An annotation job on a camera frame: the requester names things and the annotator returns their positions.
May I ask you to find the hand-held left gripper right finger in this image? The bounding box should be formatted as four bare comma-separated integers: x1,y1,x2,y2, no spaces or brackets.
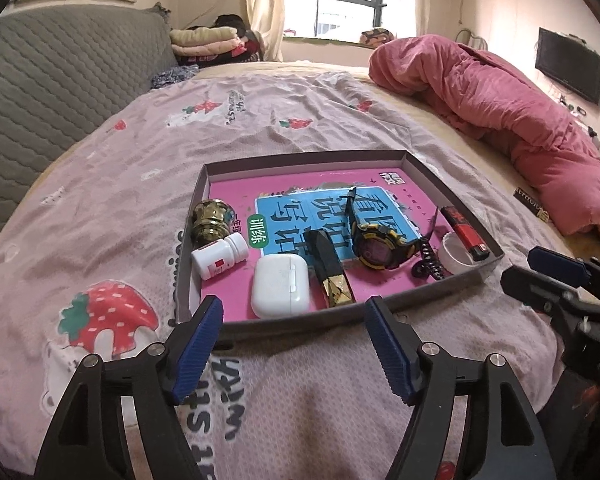
365,296,558,480

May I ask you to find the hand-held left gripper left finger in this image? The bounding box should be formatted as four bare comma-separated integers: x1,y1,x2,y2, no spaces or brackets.
32,295,225,480

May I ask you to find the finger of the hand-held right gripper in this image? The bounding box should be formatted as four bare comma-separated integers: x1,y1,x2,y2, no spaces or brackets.
500,264,600,333
526,245,600,306

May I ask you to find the white plastic lid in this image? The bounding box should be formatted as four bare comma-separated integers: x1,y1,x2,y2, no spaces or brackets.
437,232,473,276

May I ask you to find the red lighter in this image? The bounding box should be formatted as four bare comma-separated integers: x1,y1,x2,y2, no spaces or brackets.
440,205,488,262

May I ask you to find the black hair clip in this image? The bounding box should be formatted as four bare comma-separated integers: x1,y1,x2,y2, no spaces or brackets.
411,242,448,281

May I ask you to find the white pill bottle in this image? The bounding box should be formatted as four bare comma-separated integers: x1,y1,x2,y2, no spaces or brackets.
191,234,250,281

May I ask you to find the brown cardboard tray box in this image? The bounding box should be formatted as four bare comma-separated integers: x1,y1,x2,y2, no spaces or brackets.
172,149,505,346

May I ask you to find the black and yellow wristwatch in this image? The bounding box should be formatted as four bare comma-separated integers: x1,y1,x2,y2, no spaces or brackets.
344,186,433,272

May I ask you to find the white earbuds case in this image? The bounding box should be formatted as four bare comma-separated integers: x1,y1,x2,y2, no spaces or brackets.
251,252,311,318

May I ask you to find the black gold lipstick box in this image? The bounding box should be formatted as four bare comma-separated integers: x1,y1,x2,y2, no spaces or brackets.
302,227,357,309

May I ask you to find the brass door knob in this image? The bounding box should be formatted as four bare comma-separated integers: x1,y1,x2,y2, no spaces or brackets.
190,200,238,251

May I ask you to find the pink and blue book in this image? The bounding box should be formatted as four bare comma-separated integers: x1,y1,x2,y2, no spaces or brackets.
200,167,461,321

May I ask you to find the pink quilt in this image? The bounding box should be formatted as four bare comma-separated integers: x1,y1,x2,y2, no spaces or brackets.
369,34,600,253

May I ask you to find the strawberry printed blanket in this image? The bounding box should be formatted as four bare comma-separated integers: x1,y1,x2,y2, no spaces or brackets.
0,71,566,480

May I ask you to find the dark floral cloth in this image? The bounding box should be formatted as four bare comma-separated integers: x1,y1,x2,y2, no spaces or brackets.
150,64,201,90

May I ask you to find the patterned bag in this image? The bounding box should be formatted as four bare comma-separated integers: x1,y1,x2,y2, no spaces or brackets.
359,28,396,50

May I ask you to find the pink folded blanket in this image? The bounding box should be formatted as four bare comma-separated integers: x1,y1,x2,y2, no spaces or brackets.
172,40,246,60

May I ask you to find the grey quilted headboard cover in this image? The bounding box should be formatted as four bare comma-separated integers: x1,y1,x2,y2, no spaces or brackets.
0,2,181,261

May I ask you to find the beige folded blanket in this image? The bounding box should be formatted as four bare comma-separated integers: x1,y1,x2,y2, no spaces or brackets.
169,25,238,47

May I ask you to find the window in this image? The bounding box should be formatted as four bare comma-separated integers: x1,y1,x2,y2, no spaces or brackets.
285,0,416,41

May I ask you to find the dark clothes pile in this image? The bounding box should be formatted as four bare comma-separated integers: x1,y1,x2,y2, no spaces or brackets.
215,13,265,63

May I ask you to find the black wall television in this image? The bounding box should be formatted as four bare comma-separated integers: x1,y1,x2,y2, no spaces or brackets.
535,27,600,107

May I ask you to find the white metal frame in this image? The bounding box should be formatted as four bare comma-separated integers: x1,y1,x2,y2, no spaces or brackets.
454,29,488,52

